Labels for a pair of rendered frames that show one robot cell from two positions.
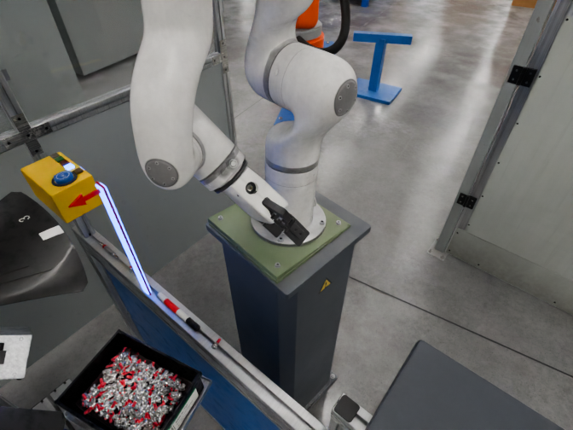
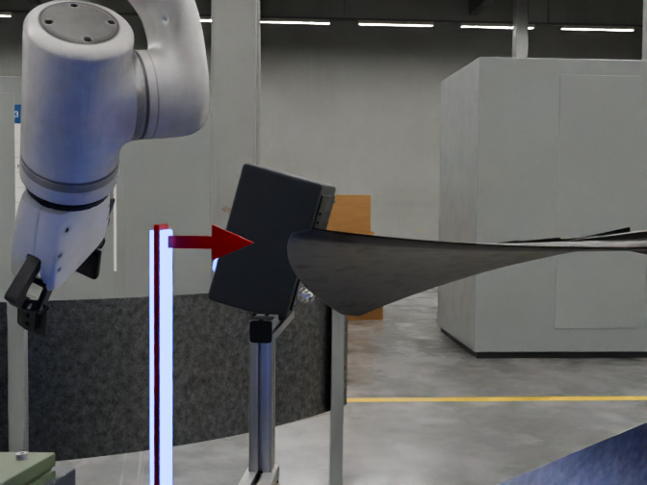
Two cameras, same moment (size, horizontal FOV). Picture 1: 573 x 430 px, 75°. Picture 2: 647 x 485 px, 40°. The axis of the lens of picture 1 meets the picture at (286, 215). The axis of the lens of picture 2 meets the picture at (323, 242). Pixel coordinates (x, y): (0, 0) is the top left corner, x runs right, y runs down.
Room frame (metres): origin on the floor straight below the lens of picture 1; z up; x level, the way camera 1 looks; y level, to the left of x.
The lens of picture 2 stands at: (0.76, 0.88, 1.21)
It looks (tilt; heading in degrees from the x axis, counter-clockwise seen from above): 3 degrees down; 235
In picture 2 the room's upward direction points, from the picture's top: 1 degrees clockwise
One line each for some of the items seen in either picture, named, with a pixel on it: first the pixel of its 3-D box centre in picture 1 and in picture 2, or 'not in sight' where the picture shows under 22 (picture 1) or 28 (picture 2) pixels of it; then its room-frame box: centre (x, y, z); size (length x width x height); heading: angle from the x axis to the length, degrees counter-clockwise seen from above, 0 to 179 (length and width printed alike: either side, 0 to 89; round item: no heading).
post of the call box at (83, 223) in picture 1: (79, 217); not in sight; (0.71, 0.55, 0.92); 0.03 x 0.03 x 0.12; 51
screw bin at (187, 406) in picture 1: (135, 393); not in sight; (0.29, 0.30, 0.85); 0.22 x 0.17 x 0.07; 64
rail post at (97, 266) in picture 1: (130, 316); not in sight; (0.74, 0.58, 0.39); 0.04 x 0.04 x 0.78; 51
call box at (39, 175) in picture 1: (64, 188); not in sight; (0.71, 0.55, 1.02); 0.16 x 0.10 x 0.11; 51
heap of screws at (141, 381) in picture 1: (136, 396); not in sight; (0.29, 0.30, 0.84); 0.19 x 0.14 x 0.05; 64
